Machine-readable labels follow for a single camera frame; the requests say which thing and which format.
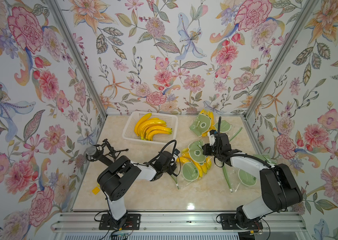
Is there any zip-top bag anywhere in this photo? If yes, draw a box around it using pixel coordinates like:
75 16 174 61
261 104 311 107
172 140 213 190
189 110 233 137
222 153 276 193

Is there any yellow banana bunch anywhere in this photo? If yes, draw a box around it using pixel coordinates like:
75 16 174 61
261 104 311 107
139 118 173 141

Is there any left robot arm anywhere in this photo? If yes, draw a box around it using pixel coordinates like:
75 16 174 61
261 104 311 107
97 151 177 221

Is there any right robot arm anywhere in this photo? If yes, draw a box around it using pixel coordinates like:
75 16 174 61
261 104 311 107
202 130 303 228

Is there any white plastic basket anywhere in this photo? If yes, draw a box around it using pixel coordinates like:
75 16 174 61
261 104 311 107
122 112 178 145

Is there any black microphone on tripod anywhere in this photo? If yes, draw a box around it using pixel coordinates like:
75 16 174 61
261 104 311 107
84 139 129 167

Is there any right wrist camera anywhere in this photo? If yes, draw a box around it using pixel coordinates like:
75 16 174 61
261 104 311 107
208 133 216 146

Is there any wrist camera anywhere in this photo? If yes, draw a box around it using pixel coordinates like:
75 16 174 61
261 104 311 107
174 149 181 157
208 133 216 146

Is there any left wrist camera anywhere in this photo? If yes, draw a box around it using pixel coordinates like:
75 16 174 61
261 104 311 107
174 149 181 157

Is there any aluminium front rail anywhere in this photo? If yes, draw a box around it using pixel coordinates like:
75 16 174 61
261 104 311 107
51 211 307 233

